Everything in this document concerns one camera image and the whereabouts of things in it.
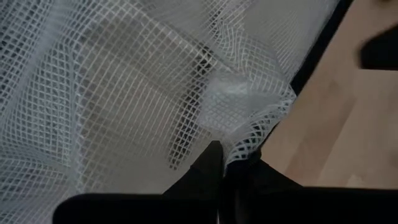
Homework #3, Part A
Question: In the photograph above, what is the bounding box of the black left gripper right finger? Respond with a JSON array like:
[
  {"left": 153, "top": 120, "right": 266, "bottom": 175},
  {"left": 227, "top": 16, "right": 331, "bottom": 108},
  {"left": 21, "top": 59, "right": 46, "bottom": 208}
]
[{"left": 223, "top": 157, "right": 304, "bottom": 195}]

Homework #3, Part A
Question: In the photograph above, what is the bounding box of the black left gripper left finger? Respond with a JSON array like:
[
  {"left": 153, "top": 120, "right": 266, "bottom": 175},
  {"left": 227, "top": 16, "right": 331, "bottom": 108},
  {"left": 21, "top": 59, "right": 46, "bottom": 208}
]
[{"left": 162, "top": 140, "right": 224, "bottom": 200}]

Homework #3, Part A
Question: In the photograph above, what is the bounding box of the clear mesh zipper pouch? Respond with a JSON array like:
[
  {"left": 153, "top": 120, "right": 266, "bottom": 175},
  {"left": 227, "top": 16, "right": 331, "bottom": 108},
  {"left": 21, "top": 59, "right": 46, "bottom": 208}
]
[{"left": 0, "top": 0, "right": 355, "bottom": 224}]

